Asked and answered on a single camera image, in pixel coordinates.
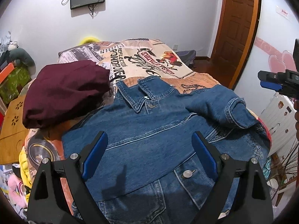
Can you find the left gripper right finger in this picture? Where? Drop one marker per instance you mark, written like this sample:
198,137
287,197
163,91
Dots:
252,202

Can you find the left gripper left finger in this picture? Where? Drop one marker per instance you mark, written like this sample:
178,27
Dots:
47,203

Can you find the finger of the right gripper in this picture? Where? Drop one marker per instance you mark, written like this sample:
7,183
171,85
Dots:
271,86
265,75

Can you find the blue denim jacket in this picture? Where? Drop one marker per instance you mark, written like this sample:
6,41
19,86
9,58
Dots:
149,172

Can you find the white radiator with stickers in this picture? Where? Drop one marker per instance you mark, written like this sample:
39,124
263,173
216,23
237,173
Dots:
279,118

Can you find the brown wooden door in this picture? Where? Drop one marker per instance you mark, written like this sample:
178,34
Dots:
234,39

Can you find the grey backpack on floor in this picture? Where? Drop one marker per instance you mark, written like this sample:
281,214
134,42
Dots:
187,57

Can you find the wooden lap desk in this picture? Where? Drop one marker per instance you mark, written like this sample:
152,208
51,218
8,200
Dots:
13,132

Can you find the maroon folded garment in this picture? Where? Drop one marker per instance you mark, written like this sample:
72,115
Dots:
63,92

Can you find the green patterned box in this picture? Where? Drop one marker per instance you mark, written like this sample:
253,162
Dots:
12,86

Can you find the orange box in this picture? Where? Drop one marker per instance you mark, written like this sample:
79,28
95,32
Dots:
6,71

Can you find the printed retro bed blanket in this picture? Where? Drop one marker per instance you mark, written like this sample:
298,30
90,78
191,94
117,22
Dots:
128,61

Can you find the yellow pillow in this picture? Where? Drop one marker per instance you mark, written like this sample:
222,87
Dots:
89,39

